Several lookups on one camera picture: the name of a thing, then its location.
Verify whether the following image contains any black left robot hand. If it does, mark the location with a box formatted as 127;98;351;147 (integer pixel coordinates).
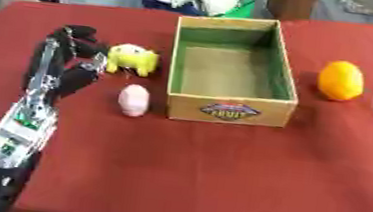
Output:
20;19;115;106

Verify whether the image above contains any tan cardboard box green inside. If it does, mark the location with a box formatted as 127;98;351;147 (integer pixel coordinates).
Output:
162;7;309;135

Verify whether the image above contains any yellow soft toy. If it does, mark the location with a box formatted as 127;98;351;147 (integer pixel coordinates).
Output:
104;41;162;80

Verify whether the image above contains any orange toy fruit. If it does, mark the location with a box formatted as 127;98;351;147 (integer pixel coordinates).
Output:
314;58;369;105

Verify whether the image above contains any pink egg-shaped toy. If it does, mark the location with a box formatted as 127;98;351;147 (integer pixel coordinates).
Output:
115;81;154;120

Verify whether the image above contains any brown wooden post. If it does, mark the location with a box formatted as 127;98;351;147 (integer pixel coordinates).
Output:
263;0;322;26

